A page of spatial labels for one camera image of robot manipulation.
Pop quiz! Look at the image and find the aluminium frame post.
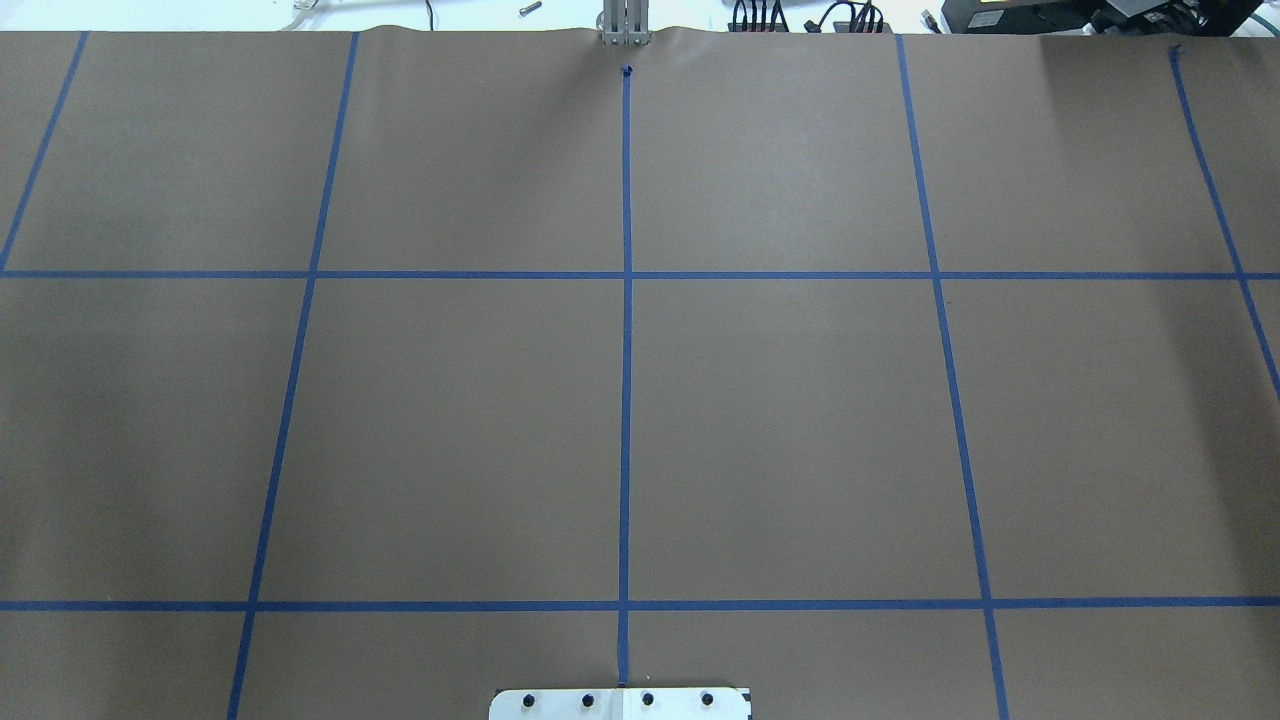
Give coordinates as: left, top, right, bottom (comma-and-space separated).
596, 0, 652, 47

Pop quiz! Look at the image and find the white camera stand base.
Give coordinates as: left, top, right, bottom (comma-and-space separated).
488, 685, 753, 719

